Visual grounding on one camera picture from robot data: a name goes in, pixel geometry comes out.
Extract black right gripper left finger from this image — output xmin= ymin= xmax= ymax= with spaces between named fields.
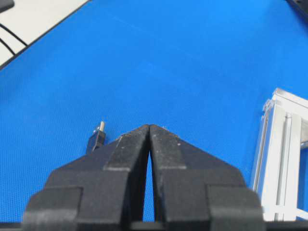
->
xmin=23 ymin=125 xmax=150 ymax=231

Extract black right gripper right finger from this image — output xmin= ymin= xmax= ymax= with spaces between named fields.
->
xmin=149 ymin=125 xmax=266 ymax=231

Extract black USB cable wire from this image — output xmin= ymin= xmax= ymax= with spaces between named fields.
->
xmin=86 ymin=121 xmax=106 ymax=154

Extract blue table mat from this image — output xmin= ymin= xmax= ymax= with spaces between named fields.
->
xmin=0 ymin=0 xmax=308 ymax=222

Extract silver aluminum extrusion frame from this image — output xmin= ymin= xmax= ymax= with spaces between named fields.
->
xmin=250 ymin=88 xmax=308 ymax=221

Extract black cables on table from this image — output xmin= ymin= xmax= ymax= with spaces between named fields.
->
xmin=0 ymin=24 xmax=28 ymax=57

